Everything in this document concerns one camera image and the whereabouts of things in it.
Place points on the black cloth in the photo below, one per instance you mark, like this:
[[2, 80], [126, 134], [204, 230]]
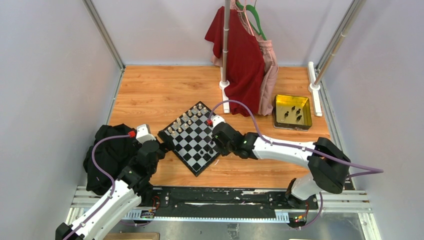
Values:
[[111, 156]]

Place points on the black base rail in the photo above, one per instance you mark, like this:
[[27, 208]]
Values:
[[223, 203]]

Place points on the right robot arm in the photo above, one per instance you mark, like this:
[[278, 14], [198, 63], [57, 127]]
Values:
[[327, 164]]

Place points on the red shirt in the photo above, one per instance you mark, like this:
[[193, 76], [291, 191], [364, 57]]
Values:
[[245, 63]]

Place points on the green hanger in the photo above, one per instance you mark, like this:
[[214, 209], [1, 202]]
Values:
[[256, 26]]

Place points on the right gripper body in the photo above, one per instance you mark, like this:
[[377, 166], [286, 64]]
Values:
[[225, 149]]

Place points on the yellow tray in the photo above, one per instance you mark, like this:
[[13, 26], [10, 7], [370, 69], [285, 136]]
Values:
[[292, 112]]

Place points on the white rack base foot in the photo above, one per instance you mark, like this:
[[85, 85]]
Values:
[[222, 85]]

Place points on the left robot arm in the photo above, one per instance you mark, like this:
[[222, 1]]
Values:
[[127, 191]]

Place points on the pink garment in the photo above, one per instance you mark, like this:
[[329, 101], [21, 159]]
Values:
[[270, 65]]

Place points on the black and white chessboard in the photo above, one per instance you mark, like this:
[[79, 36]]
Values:
[[192, 138]]

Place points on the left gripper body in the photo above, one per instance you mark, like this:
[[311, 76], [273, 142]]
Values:
[[162, 149]]

